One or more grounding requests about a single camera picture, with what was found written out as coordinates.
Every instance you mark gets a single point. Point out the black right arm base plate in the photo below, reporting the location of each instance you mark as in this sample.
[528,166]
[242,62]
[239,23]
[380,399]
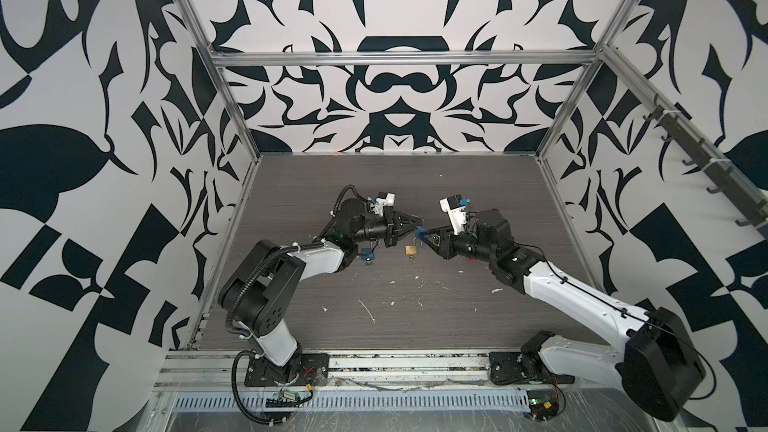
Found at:
[518,368]

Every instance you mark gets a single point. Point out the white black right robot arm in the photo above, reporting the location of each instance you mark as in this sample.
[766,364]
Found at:
[648,355]

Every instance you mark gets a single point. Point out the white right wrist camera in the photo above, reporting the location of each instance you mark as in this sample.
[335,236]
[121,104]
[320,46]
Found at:
[456,207]

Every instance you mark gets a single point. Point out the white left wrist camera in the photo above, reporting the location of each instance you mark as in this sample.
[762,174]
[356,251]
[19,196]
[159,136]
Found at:
[380,202]

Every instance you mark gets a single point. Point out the right circuit board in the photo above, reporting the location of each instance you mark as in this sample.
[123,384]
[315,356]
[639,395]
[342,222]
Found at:
[544,408]

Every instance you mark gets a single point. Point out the blue padlock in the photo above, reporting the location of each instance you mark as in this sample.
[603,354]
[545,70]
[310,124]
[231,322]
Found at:
[420,233]
[367,255]

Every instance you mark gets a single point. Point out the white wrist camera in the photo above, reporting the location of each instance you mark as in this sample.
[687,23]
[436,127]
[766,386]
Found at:
[456,207]
[380,202]

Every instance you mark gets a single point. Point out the black hook rack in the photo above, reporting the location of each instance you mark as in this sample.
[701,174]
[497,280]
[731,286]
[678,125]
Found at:
[702,155]

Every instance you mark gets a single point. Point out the circuit board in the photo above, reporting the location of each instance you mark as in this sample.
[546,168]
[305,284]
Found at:
[288,399]
[544,408]

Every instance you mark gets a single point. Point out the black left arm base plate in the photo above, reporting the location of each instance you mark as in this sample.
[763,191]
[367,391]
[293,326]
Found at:
[298,371]

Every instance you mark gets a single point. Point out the aluminium frame corner post left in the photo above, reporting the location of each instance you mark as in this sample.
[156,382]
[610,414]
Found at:
[195,27]

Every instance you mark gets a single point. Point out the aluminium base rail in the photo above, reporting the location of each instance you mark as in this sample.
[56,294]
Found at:
[380,368]

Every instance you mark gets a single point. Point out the white slotted cable duct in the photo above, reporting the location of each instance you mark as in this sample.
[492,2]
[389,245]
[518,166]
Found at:
[363,400]

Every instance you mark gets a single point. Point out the aluminium frame corner post right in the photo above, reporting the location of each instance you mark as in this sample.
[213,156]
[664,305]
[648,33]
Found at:
[615,26]

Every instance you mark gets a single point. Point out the brass padlock with key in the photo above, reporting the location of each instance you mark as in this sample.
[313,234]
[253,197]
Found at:
[411,251]

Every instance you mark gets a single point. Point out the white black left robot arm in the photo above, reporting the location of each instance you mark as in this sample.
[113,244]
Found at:
[258,294]

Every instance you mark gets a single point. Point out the aluminium frame corner post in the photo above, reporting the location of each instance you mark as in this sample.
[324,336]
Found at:
[195,27]
[615,26]

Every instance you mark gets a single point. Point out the aluminium frame horizontal bar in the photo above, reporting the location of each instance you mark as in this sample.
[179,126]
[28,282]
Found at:
[237,59]

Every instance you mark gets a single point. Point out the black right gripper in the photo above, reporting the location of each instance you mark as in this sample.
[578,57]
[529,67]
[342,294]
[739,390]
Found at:
[447,242]

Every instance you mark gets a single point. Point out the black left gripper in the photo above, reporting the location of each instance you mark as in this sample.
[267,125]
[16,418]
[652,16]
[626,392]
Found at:
[391,229]

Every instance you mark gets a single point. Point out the left circuit board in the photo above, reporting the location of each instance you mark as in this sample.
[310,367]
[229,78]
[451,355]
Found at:
[288,399]

